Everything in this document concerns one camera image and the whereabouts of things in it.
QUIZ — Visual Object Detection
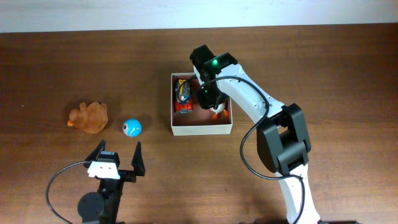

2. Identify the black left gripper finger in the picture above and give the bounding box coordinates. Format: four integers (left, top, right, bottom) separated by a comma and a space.
85, 140, 106, 162
131, 142, 146, 177

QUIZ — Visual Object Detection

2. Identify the pink white duck toy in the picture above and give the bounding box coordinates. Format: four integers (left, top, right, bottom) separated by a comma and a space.
210, 103, 229, 120

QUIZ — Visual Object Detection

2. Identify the red grey toy truck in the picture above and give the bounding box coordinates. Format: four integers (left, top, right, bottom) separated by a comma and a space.
174, 79, 193, 114

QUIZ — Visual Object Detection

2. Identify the brown plush toy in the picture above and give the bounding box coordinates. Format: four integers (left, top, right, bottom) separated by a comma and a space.
67, 101, 108, 134

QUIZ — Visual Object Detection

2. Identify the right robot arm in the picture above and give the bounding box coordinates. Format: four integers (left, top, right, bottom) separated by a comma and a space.
190, 45, 322, 224

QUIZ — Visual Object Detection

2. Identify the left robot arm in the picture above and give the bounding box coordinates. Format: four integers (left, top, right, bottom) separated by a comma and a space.
77, 140, 146, 224

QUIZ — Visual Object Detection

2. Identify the white cardboard box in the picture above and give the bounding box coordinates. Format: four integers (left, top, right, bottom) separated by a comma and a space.
170, 73, 233, 136

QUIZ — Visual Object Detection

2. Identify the blue white ball toy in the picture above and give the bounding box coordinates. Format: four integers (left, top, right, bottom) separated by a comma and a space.
122, 119, 142, 137

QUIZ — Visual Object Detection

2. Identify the black left camera cable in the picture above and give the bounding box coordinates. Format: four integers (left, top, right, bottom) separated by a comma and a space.
45, 161, 91, 224

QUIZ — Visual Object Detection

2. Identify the black camera cable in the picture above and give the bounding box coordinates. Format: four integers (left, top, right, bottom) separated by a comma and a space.
178, 73, 306, 224
45, 161, 91, 224

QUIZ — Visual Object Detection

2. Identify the black right camera cable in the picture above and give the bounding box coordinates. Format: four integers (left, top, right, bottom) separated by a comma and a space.
178, 73, 306, 224

